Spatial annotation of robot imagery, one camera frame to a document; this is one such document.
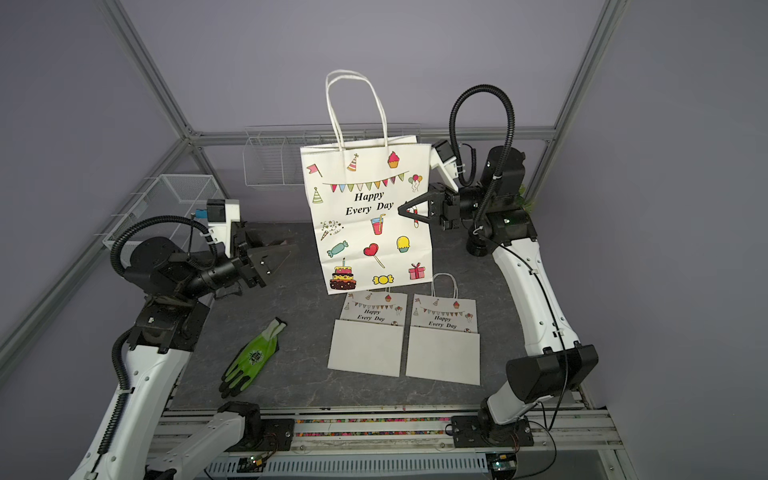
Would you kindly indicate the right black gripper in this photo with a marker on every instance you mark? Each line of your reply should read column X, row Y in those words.
column 442, row 203

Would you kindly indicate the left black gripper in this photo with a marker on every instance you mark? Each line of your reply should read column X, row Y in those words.
column 252, row 266

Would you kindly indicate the white party paper bag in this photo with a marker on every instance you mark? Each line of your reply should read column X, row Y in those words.
column 444, row 340

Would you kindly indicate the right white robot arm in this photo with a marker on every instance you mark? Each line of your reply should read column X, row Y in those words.
column 556, row 361

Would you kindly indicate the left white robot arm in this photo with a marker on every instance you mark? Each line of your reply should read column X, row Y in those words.
column 149, row 357

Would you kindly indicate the artificial plant in black vase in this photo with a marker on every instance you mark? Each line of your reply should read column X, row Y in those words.
column 506, row 219

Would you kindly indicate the green work glove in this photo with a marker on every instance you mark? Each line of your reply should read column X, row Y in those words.
column 250, row 360

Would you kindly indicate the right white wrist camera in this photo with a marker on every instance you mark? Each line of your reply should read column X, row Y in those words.
column 443, row 161

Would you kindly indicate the white wire wall shelf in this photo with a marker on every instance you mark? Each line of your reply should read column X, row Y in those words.
column 356, row 158

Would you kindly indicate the white wire basket on left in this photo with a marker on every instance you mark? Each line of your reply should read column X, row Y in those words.
column 167, row 194

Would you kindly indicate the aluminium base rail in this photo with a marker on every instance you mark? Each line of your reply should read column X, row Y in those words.
column 353, row 443

